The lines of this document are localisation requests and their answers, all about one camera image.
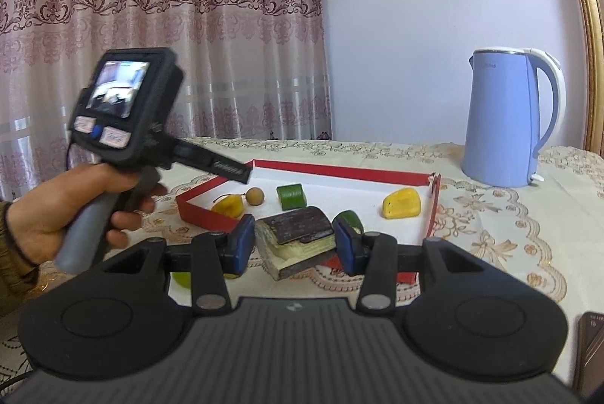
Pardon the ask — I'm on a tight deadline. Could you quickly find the brown flat case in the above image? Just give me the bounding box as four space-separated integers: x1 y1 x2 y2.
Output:
573 311 604 404

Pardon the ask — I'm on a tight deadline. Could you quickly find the person's left forearm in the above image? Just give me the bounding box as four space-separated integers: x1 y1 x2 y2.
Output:
0 200 42 316

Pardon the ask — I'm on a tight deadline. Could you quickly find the embroidered beige tablecloth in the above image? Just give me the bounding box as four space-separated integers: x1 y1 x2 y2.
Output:
0 137 604 386

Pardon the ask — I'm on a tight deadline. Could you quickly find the blue electric kettle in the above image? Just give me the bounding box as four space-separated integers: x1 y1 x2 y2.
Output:
460 46 567 189

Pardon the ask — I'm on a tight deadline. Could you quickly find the chocolate toy cake slice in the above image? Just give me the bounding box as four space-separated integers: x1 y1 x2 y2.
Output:
255 206 337 281

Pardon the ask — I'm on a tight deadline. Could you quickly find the yellow toy mango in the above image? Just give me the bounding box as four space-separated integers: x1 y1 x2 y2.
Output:
211 195 245 218
381 189 422 220

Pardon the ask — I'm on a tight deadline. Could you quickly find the gold trim moulding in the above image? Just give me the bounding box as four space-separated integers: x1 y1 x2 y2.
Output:
564 0 604 152

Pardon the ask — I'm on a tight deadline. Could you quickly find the black cable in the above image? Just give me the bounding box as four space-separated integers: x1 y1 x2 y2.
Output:
0 365 37 388

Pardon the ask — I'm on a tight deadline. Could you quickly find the person's left hand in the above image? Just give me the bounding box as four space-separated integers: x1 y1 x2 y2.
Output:
9 163 168 265

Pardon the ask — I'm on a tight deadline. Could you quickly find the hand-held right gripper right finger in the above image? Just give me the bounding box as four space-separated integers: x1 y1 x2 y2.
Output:
333 217 492 315

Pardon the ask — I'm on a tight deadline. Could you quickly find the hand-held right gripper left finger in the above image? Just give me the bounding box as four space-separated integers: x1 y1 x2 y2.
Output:
97 214 256 315

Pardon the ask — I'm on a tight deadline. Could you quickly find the green toy cucumber piece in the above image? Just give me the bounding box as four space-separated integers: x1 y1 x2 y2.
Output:
336 210 365 236

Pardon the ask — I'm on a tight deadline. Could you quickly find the green toy block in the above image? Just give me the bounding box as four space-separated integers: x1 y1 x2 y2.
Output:
276 183 307 211

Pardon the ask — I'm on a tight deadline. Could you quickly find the red shallow cardboard box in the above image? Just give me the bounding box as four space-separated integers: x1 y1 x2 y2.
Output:
176 159 442 284

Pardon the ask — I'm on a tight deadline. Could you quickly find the pink patterned curtain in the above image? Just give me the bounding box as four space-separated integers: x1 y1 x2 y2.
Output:
0 0 333 202

